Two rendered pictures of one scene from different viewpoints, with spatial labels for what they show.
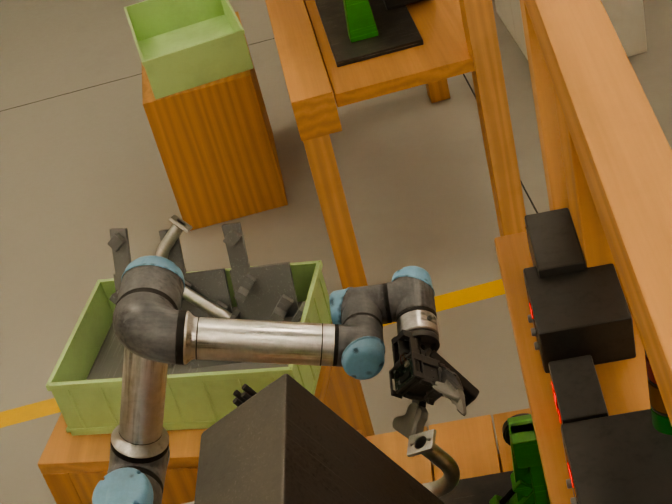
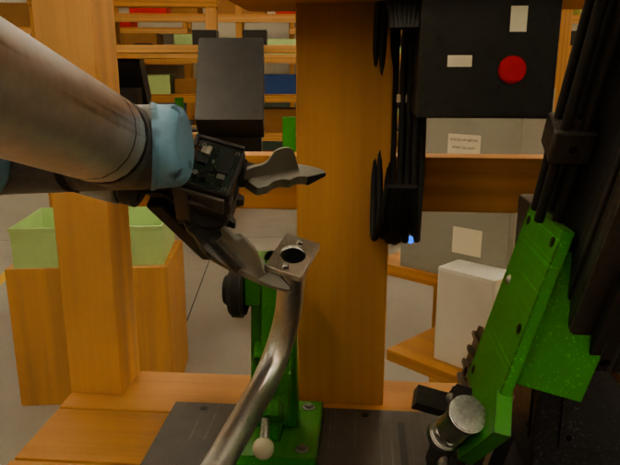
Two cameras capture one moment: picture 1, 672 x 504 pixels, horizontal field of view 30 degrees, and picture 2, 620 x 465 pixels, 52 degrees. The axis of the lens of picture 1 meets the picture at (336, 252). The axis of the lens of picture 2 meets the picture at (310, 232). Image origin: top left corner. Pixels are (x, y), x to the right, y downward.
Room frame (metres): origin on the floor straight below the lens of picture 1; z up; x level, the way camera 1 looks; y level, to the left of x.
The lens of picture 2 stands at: (1.62, 0.57, 1.41)
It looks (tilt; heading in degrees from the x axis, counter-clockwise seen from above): 14 degrees down; 267
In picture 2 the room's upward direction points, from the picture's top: straight up
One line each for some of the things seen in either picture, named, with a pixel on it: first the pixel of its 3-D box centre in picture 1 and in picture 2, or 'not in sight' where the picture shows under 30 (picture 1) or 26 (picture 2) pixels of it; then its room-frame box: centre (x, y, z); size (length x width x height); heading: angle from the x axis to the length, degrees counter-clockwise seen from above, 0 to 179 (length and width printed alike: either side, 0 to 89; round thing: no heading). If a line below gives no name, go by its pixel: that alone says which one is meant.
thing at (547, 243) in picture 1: (556, 256); not in sight; (1.53, -0.32, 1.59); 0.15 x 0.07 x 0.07; 172
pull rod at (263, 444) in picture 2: not in sight; (264, 432); (1.64, -0.15, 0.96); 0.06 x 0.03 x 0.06; 82
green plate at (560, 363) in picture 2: not in sight; (545, 314); (1.35, -0.01, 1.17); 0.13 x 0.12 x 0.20; 172
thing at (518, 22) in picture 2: not in sight; (479, 57); (1.35, -0.29, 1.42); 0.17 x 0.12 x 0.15; 172
